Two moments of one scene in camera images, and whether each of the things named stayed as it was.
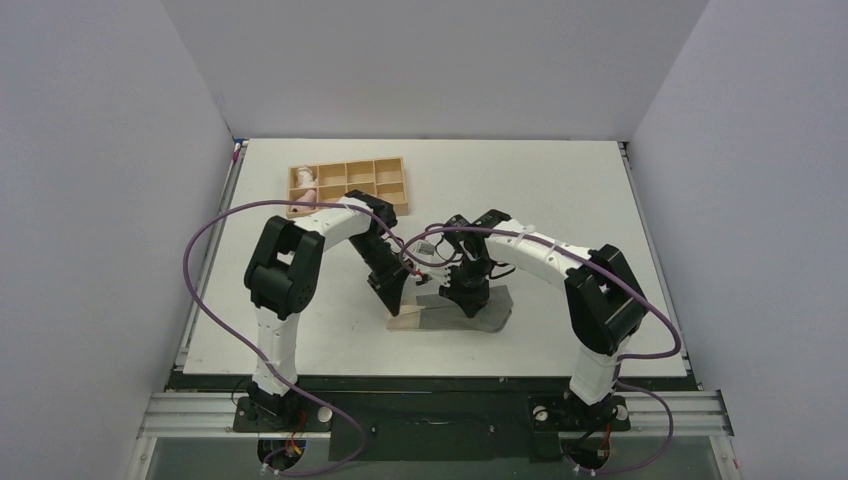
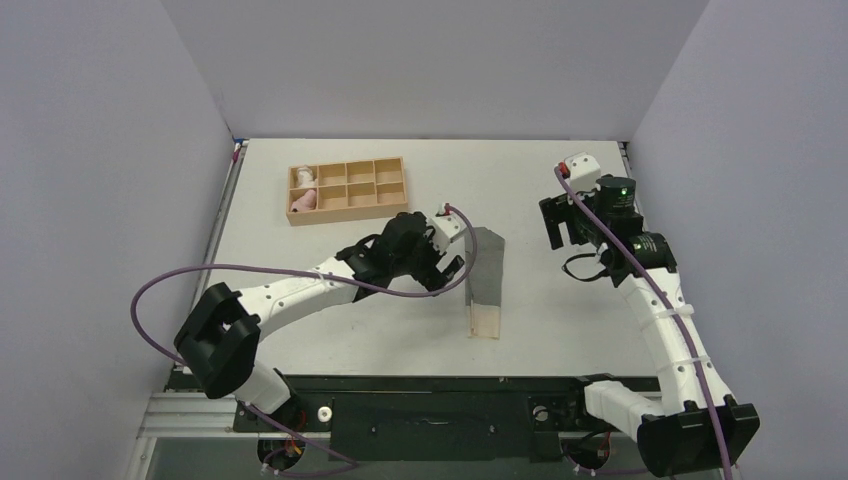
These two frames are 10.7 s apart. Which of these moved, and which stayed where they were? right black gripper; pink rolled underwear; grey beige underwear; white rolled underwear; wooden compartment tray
Moved: grey beige underwear; right black gripper
Stayed: white rolled underwear; wooden compartment tray; pink rolled underwear
